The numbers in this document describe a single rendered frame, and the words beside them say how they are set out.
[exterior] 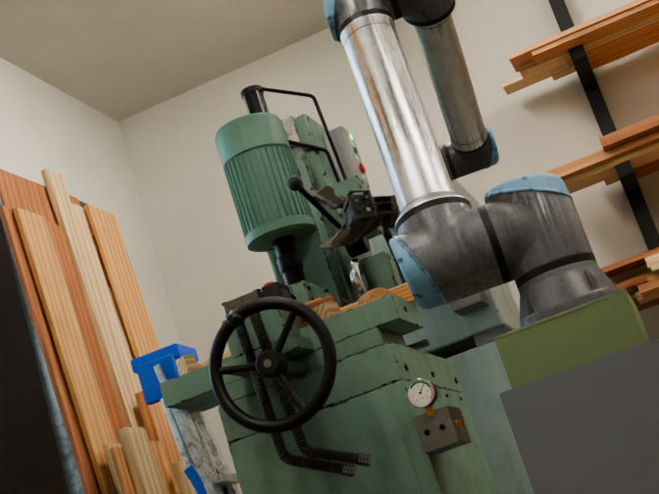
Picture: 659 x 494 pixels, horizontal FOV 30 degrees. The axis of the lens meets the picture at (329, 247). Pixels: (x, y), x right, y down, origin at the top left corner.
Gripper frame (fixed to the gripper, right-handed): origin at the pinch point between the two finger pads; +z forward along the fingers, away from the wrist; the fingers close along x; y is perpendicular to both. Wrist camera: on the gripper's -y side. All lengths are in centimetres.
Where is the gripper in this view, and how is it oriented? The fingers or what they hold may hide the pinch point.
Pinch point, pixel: (308, 221)
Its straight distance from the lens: 283.1
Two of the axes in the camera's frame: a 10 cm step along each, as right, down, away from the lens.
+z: -9.3, 0.4, -3.5
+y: 2.8, -5.1, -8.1
